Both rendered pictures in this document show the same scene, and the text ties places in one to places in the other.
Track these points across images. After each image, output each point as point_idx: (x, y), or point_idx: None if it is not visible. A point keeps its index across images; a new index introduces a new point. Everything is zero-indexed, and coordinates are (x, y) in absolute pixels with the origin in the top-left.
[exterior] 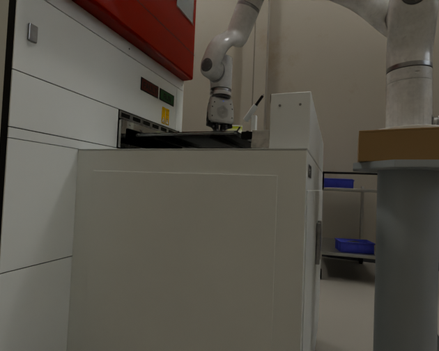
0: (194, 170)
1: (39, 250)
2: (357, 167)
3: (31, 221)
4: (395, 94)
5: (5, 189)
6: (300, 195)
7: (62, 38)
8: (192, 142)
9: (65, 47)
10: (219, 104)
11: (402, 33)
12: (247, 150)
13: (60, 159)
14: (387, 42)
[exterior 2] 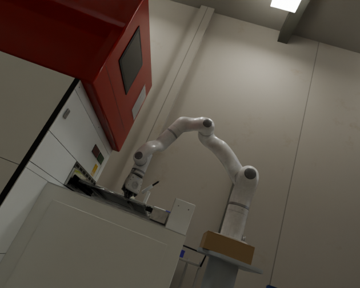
0: (122, 224)
1: None
2: (200, 250)
3: (3, 222)
4: (230, 217)
5: (6, 198)
6: (175, 259)
7: (75, 118)
8: (108, 196)
9: (74, 122)
10: (135, 179)
11: (240, 188)
12: (156, 225)
13: (37, 186)
14: (233, 188)
